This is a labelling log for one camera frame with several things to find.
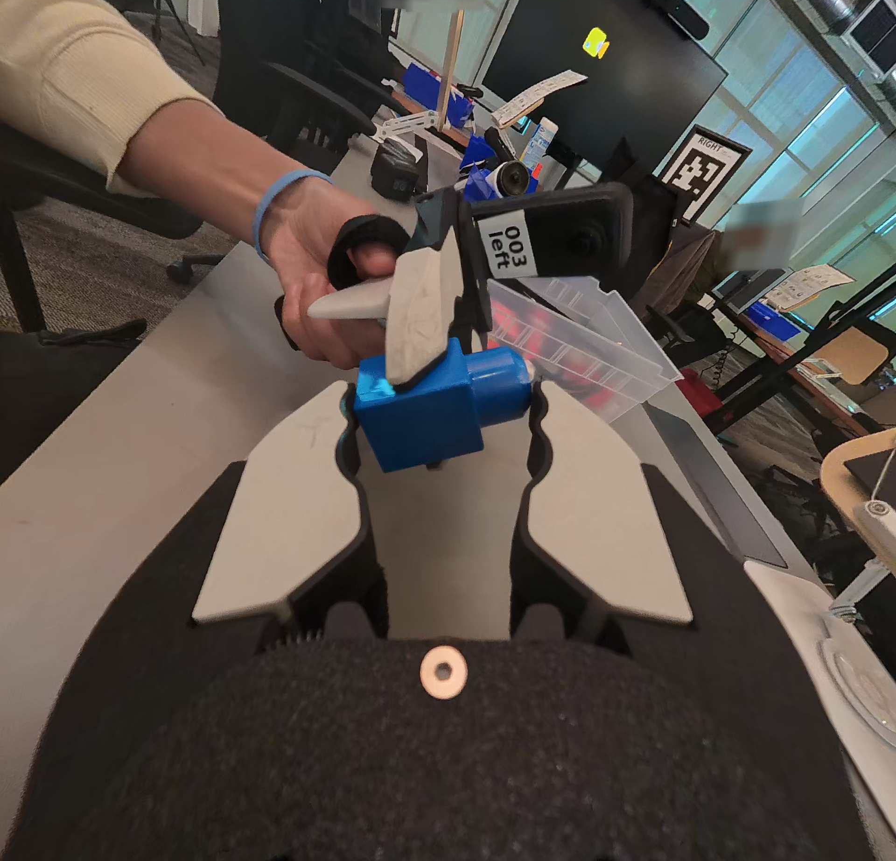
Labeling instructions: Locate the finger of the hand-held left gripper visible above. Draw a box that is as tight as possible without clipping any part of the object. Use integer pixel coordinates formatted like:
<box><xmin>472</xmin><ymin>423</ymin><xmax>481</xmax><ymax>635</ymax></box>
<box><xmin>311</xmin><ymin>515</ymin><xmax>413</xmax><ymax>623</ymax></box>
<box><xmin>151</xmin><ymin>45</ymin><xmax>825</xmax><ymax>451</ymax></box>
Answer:
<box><xmin>385</xmin><ymin>233</ymin><xmax>464</xmax><ymax>394</ymax></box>

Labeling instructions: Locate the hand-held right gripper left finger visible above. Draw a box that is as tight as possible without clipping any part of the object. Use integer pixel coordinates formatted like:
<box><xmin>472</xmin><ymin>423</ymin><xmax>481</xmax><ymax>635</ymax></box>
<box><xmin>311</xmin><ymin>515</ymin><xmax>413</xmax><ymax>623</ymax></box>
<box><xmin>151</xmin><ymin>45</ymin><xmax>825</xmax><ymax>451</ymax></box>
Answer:
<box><xmin>191</xmin><ymin>380</ymin><xmax>373</xmax><ymax>629</ymax></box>

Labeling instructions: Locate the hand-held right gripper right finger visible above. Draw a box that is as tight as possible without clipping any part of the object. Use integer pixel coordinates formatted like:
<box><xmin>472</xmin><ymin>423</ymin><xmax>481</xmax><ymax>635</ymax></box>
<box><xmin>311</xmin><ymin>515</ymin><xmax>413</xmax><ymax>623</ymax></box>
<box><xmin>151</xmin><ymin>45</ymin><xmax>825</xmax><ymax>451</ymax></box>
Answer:
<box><xmin>510</xmin><ymin>380</ymin><xmax>695</xmax><ymax>629</ymax></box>

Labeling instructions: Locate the blue plastic block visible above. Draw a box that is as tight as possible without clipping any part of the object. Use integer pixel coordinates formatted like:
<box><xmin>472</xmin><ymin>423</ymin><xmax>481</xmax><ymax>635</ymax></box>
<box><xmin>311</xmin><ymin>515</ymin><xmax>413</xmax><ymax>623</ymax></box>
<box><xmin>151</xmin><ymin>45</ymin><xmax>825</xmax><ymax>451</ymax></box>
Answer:
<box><xmin>352</xmin><ymin>338</ymin><xmax>539</xmax><ymax>474</ymax></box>

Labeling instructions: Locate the clear plastic organizer tray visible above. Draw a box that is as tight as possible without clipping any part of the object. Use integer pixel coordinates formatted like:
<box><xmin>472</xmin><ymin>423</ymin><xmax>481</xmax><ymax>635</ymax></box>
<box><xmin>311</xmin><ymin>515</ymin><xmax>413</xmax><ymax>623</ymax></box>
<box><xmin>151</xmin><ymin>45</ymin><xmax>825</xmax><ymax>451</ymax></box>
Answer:
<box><xmin>483</xmin><ymin>276</ymin><xmax>685</xmax><ymax>425</ymax></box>

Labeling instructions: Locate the white jointed arm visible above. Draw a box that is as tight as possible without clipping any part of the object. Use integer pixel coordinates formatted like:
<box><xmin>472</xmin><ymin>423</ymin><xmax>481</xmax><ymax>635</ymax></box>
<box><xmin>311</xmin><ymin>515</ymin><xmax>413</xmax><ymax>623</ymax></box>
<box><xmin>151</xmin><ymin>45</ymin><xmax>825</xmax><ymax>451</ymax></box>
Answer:
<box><xmin>373</xmin><ymin>108</ymin><xmax>443</xmax><ymax>142</ymax></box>

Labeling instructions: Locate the grey desk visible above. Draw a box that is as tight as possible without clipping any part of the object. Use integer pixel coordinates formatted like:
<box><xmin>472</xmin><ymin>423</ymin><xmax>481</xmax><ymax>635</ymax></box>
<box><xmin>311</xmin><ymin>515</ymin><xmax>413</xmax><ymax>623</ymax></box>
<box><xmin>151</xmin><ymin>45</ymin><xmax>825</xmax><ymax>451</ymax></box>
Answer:
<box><xmin>0</xmin><ymin>122</ymin><xmax>896</xmax><ymax>806</ymax></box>

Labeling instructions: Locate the person's left hand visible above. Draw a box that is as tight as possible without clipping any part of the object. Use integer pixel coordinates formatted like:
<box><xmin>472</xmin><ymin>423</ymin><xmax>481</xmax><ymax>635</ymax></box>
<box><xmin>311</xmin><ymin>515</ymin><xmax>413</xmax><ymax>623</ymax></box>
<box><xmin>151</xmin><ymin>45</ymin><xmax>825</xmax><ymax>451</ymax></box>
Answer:
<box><xmin>262</xmin><ymin>175</ymin><xmax>406</xmax><ymax>373</ymax></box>

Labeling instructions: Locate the white bottle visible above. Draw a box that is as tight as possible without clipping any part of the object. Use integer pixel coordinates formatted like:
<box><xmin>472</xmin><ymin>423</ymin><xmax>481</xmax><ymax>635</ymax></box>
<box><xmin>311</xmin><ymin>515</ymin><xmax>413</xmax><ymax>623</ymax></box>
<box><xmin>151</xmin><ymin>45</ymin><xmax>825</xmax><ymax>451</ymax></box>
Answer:
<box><xmin>527</xmin><ymin>117</ymin><xmax>561</xmax><ymax>170</ymax></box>

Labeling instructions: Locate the blue plastic parts bin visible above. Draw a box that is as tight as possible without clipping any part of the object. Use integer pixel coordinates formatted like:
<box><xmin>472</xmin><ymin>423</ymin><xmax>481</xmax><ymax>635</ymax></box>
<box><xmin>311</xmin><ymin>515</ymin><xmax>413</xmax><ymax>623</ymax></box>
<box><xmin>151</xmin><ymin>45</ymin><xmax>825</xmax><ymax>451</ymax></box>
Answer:
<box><xmin>458</xmin><ymin>133</ymin><xmax>543</xmax><ymax>205</ymax></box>

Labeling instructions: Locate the brown jacket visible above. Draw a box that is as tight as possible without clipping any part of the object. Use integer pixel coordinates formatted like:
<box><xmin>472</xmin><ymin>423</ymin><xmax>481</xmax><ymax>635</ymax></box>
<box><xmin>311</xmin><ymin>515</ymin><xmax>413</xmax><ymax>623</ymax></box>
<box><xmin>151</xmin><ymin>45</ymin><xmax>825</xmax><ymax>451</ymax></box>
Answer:
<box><xmin>630</xmin><ymin>227</ymin><xmax>730</xmax><ymax>319</ymax></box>

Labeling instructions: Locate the white paper strip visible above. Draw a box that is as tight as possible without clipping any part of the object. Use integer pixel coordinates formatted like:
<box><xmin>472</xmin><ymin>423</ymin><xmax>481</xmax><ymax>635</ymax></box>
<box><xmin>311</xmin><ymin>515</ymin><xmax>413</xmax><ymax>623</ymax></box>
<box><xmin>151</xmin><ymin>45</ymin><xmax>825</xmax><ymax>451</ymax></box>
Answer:
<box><xmin>490</xmin><ymin>70</ymin><xmax>590</xmax><ymax>131</ymax></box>

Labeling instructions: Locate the small black box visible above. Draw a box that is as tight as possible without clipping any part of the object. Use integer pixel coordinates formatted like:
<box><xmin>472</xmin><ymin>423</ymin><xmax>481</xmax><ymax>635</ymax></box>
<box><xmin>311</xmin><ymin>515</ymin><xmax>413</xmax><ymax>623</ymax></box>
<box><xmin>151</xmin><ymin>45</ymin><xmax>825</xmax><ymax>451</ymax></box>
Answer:
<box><xmin>369</xmin><ymin>140</ymin><xmax>430</xmax><ymax>201</ymax></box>

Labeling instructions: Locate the framed marker poster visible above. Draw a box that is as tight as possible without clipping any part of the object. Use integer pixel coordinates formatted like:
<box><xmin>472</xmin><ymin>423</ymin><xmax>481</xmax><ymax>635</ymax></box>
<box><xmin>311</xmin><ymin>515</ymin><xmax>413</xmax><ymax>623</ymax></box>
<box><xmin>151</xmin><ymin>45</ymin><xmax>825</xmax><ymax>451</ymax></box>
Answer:
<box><xmin>657</xmin><ymin>124</ymin><xmax>754</xmax><ymax>226</ymax></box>

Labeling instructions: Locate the red bag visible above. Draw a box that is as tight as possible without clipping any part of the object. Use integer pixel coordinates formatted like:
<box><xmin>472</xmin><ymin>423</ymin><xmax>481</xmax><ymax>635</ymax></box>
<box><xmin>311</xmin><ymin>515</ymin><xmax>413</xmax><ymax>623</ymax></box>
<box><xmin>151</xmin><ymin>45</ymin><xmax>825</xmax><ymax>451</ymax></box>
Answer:
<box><xmin>678</xmin><ymin>366</ymin><xmax>723</xmax><ymax>418</ymax></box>

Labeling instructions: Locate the blue parts bins row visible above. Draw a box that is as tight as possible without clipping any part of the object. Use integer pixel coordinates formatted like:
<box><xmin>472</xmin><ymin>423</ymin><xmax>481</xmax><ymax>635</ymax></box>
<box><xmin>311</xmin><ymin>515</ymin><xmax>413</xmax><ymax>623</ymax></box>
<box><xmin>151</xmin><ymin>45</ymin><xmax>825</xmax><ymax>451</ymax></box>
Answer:
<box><xmin>401</xmin><ymin>63</ymin><xmax>478</xmax><ymax>128</ymax></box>

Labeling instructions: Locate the blue wristband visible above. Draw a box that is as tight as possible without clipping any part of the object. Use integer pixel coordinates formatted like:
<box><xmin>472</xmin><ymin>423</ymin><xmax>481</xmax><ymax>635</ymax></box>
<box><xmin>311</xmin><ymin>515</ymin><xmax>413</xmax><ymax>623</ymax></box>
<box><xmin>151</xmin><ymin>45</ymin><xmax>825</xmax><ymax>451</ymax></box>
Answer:
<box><xmin>251</xmin><ymin>169</ymin><xmax>335</xmax><ymax>268</ymax></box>

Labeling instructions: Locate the wooden stick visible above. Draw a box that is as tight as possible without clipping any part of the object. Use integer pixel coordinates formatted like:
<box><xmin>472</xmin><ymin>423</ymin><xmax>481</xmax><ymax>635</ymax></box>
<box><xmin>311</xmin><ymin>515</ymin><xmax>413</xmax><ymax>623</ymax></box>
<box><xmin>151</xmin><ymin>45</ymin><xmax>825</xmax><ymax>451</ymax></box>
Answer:
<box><xmin>436</xmin><ymin>10</ymin><xmax>468</xmax><ymax>135</ymax></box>

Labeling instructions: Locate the white tablet stand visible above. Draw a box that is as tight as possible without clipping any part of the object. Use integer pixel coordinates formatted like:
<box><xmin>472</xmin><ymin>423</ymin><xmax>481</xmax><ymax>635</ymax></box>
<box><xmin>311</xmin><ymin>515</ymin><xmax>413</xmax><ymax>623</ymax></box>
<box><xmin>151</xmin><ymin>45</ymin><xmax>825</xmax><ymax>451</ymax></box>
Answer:
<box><xmin>742</xmin><ymin>497</ymin><xmax>896</xmax><ymax>774</ymax></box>

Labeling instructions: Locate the black video bar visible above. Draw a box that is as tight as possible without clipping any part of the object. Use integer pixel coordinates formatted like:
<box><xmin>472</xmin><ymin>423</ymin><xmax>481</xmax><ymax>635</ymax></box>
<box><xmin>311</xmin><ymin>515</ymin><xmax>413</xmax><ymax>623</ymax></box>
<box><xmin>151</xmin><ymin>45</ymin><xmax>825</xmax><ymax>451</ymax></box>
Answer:
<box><xmin>619</xmin><ymin>0</ymin><xmax>712</xmax><ymax>41</ymax></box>

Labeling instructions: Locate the printed paper sheet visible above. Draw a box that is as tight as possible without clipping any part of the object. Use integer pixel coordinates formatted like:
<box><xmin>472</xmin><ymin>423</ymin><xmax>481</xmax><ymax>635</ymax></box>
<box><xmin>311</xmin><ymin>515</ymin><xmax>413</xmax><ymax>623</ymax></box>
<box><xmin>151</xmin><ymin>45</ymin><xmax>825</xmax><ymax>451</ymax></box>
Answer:
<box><xmin>766</xmin><ymin>264</ymin><xmax>856</xmax><ymax>313</ymax></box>

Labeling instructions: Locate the black office chair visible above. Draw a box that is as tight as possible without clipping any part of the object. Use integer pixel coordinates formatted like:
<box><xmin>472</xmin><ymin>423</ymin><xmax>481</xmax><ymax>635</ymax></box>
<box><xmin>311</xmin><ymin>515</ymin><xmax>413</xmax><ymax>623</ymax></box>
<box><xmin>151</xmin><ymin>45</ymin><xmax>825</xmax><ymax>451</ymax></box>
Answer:
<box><xmin>210</xmin><ymin>0</ymin><xmax>393</xmax><ymax>155</ymax></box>
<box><xmin>0</xmin><ymin>126</ymin><xmax>226</xmax><ymax>333</ymax></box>

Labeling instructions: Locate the white round camera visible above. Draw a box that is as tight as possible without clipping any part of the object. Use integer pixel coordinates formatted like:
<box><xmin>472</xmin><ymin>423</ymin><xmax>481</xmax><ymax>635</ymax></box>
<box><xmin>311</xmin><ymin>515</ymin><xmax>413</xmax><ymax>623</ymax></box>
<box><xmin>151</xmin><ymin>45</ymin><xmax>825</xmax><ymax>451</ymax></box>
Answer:
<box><xmin>490</xmin><ymin>161</ymin><xmax>541</xmax><ymax>201</ymax></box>

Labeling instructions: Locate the black desk cable cover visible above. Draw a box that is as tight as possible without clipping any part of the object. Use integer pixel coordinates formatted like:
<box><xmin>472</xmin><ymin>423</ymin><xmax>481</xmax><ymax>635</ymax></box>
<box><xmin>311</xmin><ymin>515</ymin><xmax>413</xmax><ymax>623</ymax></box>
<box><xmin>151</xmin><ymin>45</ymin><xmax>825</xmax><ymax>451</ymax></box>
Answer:
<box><xmin>645</xmin><ymin>402</ymin><xmax>790</xmax><ymax>572</ymax></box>

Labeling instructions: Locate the large black wall screen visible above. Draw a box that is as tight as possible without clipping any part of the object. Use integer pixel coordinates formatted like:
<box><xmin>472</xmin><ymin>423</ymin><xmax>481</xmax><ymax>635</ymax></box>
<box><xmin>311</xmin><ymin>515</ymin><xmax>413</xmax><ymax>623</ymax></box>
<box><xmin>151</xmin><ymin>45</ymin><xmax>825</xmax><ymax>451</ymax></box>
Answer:
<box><xmin>482</xmin><ymin>0</ymin><xmax>729</xmax><ymax>179</ymax></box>

